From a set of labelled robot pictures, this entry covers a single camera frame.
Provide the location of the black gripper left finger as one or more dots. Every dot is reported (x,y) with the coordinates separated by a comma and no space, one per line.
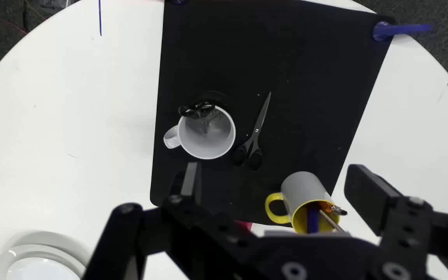
(188,181)

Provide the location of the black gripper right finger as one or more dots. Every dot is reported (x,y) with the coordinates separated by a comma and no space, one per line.
(369,192)

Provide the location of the black rectangular mat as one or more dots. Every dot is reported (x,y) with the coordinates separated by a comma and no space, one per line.
(296,78)

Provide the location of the orange black pen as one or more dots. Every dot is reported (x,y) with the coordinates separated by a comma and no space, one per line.
(338,210)

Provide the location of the black mug white inside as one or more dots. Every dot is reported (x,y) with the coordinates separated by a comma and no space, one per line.
(202,147)

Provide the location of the silver pen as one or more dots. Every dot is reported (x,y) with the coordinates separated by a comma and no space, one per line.
(330,220)

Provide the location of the small white plate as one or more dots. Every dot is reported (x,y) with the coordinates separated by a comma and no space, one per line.
(42,266)

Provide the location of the large white plate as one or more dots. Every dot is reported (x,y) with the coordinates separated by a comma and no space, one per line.
(11,249)

